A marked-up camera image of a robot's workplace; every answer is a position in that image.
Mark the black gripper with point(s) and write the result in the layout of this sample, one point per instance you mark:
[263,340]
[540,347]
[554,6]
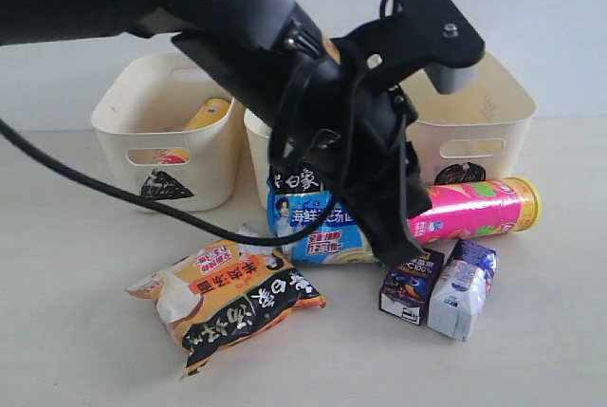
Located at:
[354,138]

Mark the purple juice carton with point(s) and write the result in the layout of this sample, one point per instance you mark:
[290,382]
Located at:
[406,289]

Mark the white blue milk carton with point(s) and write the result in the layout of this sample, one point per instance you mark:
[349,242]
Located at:
[459,295]

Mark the pink Lays chips can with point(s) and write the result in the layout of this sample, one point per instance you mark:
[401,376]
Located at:
[475,209]

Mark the yellow Lays chips can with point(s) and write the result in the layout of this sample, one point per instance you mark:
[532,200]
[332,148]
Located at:
[211,111]

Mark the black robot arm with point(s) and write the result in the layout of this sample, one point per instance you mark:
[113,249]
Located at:
[249,47]

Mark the right cream plastic bin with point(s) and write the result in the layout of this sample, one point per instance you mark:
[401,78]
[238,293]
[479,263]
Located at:
[478,131]

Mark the cream plastic bin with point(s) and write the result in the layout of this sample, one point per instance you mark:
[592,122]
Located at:
[478,131]
[145,108]
[258,140]

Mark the middle cream plastic bin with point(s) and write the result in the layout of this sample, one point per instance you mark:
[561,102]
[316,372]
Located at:
[258,140]

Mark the orange instant noodle packet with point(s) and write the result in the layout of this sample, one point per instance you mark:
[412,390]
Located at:
[224,294]

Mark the left cream plastic bin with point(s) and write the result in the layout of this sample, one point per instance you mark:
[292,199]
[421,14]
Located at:
[145,108]

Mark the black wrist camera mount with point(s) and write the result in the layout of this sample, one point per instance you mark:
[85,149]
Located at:
[412,35]

